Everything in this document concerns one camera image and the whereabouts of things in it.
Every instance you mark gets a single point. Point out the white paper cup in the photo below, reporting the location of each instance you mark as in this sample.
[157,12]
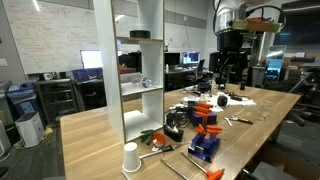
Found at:
[131,160]

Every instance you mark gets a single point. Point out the long steel T-handle key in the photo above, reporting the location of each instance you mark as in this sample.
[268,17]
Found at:
[174,170]

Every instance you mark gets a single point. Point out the digital caliper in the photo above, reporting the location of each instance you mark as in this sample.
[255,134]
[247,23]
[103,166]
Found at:
[162,150]

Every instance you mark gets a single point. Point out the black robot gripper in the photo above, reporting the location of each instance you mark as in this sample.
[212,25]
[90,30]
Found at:
[229,62]

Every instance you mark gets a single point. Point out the blue storage bin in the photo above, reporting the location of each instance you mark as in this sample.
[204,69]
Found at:
[81,75]

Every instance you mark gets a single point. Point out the lit computer monitor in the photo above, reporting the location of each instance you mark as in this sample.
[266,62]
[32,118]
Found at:
[191,57]

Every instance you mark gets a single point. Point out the clear plastic cup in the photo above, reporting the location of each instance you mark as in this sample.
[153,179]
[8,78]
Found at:
[266,107]

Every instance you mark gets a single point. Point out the blue electronics box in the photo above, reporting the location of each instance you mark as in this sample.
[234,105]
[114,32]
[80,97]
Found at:
[203,118]

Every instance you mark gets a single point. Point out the blue hex key holder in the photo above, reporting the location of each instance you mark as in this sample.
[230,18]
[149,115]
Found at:
[204,148]

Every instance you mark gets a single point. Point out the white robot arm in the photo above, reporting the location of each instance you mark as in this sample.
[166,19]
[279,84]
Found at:
[232,19]

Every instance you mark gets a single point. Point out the black tape dispenser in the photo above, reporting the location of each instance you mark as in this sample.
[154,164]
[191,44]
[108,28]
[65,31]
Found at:
[175,135]

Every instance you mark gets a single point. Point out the white wooden shelf unit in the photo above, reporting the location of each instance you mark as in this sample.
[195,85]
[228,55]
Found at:
[132,108]

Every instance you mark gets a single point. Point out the clear plastic bottle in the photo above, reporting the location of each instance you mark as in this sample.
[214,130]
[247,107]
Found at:
[143,81]

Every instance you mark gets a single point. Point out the black metal cabinet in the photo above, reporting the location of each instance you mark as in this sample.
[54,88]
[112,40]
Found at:
[57,99]

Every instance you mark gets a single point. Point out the blue recycling bin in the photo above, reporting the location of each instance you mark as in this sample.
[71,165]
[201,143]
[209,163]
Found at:
[24,98]

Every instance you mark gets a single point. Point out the black round speaker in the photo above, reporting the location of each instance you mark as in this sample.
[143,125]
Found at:
[222,101]

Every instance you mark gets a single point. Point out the black round disc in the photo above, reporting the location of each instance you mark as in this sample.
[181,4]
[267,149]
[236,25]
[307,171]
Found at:
[140,34]

